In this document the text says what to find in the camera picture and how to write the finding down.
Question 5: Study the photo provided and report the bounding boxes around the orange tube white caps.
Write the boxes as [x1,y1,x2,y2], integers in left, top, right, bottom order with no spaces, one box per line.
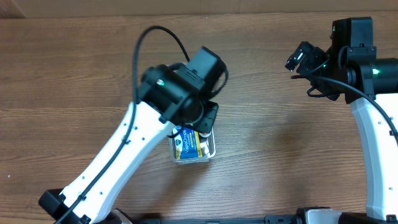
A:
[200,133,211,138]

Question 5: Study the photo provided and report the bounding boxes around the blue yellow VapoDrops box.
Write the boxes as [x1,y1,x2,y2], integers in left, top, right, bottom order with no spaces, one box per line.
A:
[173,126,203,160]

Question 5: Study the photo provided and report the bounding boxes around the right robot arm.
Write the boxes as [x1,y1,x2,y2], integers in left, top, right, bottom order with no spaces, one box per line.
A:
[283,17,397,223]

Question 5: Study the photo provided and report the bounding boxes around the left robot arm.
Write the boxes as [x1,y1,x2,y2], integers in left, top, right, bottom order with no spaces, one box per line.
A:
[39,47,227,223]

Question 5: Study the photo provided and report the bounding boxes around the clear plastic container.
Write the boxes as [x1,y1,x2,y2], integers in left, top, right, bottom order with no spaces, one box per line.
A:
[167,63,216,164]

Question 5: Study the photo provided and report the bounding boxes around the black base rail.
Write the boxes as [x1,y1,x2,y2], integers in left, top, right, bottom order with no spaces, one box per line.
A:
[124,207,343,224]

